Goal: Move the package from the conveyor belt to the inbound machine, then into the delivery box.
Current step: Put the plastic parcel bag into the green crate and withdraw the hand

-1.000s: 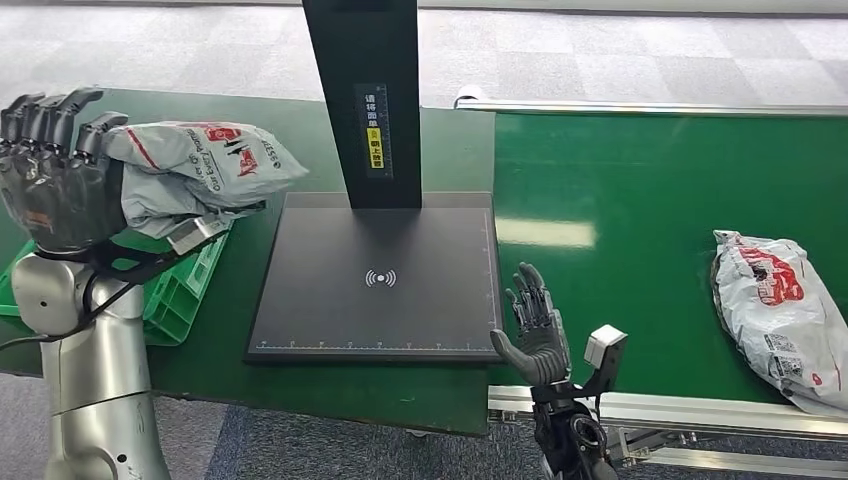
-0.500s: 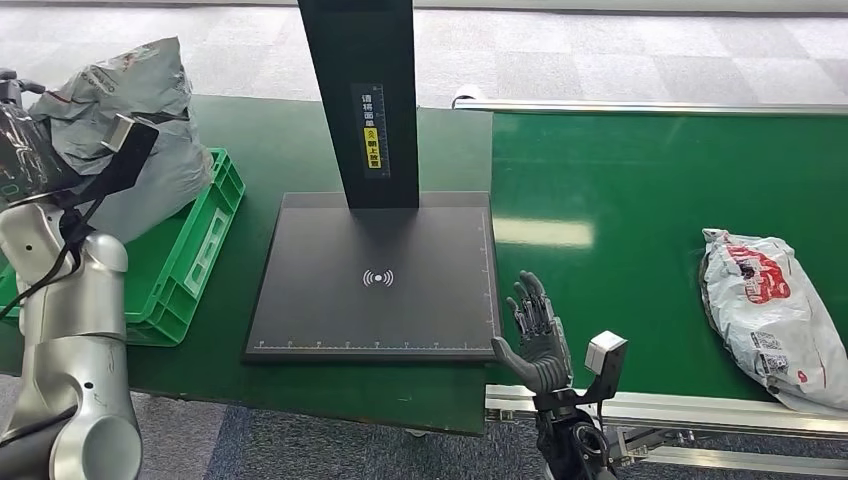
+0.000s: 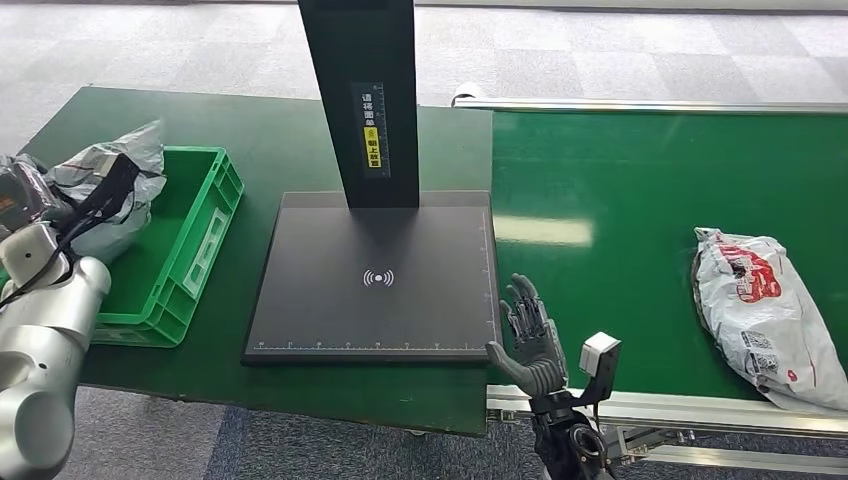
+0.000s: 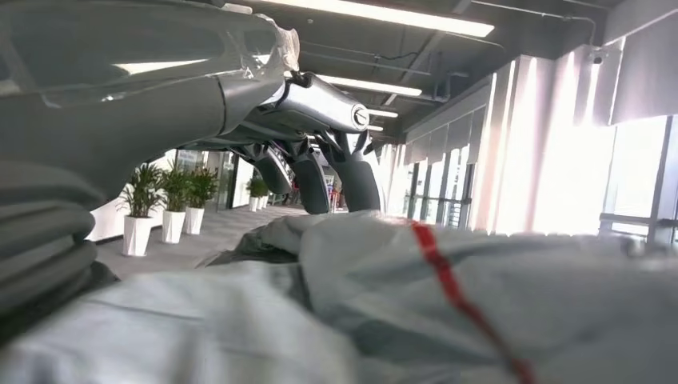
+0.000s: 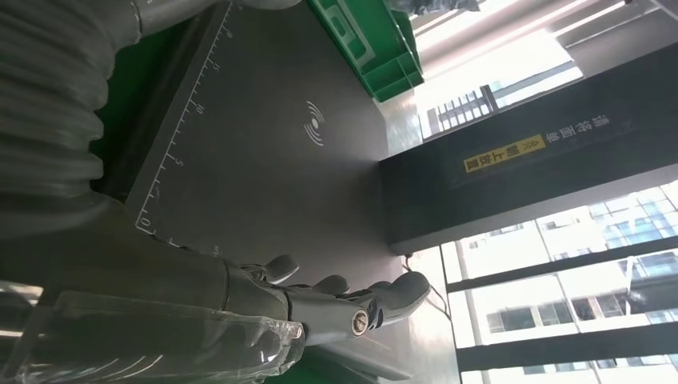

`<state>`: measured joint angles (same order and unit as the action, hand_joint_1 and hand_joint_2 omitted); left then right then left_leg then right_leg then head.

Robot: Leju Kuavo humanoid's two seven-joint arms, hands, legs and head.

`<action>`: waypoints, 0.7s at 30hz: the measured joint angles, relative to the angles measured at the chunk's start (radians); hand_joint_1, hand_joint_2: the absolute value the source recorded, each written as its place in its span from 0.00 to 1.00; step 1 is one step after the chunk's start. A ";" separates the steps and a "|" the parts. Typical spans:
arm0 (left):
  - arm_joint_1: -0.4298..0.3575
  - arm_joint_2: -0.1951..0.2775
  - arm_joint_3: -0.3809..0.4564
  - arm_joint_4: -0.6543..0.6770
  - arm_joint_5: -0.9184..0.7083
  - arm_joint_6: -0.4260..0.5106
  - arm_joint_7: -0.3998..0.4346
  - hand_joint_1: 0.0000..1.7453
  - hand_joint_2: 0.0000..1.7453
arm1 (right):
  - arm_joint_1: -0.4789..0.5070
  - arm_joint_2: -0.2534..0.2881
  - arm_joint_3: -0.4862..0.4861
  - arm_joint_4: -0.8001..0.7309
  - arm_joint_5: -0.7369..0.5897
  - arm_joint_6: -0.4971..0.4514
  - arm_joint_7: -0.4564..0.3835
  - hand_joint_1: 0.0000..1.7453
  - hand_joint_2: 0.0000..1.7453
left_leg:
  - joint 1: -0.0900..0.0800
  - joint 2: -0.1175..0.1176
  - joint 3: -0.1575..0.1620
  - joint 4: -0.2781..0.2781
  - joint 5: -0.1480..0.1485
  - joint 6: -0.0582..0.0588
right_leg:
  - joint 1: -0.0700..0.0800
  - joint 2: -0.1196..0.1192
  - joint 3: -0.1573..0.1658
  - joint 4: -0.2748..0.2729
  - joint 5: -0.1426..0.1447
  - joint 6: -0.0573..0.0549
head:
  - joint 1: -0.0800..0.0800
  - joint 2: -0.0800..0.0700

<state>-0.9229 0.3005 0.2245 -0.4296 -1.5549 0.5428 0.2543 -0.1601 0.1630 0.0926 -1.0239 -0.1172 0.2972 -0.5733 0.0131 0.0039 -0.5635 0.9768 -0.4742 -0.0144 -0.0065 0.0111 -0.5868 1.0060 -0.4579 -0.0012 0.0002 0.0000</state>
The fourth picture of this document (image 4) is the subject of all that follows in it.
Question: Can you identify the white plastic courier package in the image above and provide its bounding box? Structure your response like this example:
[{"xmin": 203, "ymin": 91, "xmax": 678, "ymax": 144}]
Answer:
[{"xmin": 0, "ymin": 208, "xmax": 678, "ymax": 384}]

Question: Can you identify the grey roller blind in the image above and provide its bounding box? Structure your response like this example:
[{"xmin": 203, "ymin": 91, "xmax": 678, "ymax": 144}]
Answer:
[{"xmin": 608, "ymin": 13, "xmax": 678, "ymax": 127}]

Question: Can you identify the potted plant in white pot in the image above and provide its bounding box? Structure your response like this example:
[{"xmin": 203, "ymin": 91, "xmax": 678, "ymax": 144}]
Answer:
[
  {"xmin": 160, "ymin": 168, "xmax": 190, "ymax": 245},
  {"xmin": 245, "ymin": 177, "xmax": 269, "ymax": 213},
  {"xmin": 117, "ymin": 162, "xmax": 166, "ymax": 258},
  {"xmin": 183, "ymin": 167, "xmax": 219, "ymax": 236}
]

